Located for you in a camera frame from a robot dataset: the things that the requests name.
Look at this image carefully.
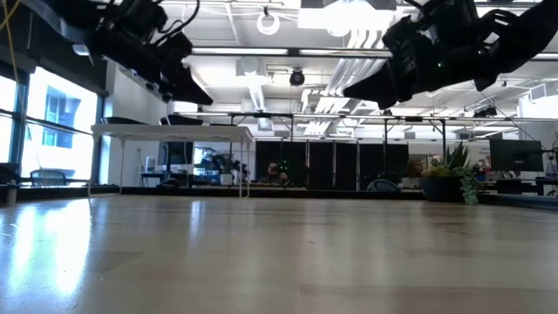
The potted succulent plant black pot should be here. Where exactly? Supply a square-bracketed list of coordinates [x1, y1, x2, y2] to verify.
[420, 141, 481, 206]

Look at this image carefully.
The white wire rack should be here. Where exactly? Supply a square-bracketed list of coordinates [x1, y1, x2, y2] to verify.
[90, 124, 255, 200]

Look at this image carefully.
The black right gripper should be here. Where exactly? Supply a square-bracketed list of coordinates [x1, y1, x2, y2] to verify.
[343, 16, 441, 110]

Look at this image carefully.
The person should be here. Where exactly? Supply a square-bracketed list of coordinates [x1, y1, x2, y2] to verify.
[265, 161, 292, 185]

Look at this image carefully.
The dark background monitor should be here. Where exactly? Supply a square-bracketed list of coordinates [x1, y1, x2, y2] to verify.
[157, 141, 195, 166]

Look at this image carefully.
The black folding partition screen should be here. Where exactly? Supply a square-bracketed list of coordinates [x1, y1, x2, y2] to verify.
[255, 140, 410, 191]

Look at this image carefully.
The grey office chair back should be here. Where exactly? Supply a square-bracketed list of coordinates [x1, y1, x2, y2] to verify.
[366, 178, 401, 194]

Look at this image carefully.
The black deep bowl plate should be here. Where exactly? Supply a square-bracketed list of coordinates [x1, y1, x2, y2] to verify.
[160, 114, 204, 126]

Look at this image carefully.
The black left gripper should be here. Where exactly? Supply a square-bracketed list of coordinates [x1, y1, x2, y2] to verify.
[154, 32, 214, 106]

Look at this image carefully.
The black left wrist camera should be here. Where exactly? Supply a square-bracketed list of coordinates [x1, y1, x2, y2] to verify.
[115, 0, 169, 43]

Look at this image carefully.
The dark office desk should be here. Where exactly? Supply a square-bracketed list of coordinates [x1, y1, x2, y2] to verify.
[494, 176, 558, 196]

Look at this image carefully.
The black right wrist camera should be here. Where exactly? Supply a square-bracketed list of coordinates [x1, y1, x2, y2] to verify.
[418, 0, 480, 51]

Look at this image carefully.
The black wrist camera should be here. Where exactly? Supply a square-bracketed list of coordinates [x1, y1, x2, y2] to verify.
[418, 0, 480, 51]
[115, 0, 169, 43]

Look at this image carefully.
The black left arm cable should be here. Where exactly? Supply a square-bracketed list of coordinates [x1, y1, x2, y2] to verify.
[154, 0, 201, 35]

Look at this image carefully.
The black computer monitor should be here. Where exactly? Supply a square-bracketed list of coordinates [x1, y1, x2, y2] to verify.
[488, 139, 544, 173]

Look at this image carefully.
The white ring light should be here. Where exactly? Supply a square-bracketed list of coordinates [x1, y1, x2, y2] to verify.
[255, 11, 282, 37]

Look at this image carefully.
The mesh office chair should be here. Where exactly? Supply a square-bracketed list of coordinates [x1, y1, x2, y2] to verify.
[30, 168, 67, 188]

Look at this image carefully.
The black table edge rail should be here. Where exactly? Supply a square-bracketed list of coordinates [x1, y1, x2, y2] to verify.
[0, 185, 558, 211]

